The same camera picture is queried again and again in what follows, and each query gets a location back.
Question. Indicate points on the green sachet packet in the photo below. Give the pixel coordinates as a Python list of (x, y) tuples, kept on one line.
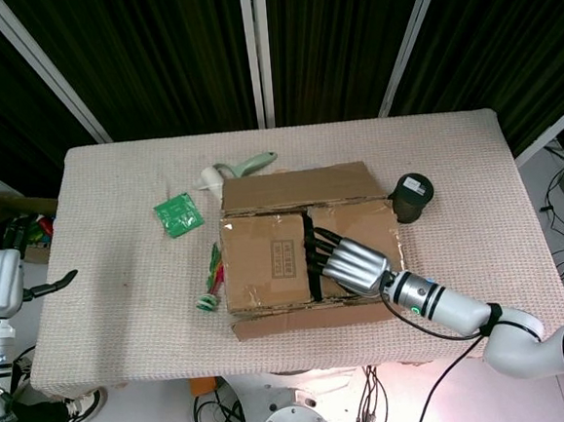
[(178, 214)]

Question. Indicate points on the orange floor object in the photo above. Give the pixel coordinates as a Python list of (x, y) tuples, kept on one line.
[(203, 387)]

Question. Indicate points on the brown cardboard box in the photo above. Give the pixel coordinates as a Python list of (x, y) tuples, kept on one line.
[(266, 261)]

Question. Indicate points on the pale green lint roller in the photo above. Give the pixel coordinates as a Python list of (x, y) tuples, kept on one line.
[(244, 166)]

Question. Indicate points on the black cylindrical container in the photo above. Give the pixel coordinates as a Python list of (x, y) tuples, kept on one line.
[(410, 196)]

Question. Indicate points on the beige waffle tablecloth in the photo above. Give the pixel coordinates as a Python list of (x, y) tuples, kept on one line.
[(121, 282)]

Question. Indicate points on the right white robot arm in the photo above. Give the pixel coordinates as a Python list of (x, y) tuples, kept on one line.
[(465, 306)]

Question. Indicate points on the green base colourful shuttlecock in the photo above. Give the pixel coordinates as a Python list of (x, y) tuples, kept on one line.
[(214, 275)]

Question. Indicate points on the black white sneaker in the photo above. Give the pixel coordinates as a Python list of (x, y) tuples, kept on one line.
[(88, 404)]

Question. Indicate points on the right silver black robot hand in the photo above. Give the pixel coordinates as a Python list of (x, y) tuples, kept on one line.
[(359, 266)]

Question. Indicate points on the grey round robot base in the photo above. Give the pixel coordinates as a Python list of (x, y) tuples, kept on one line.
[(293, 420)]

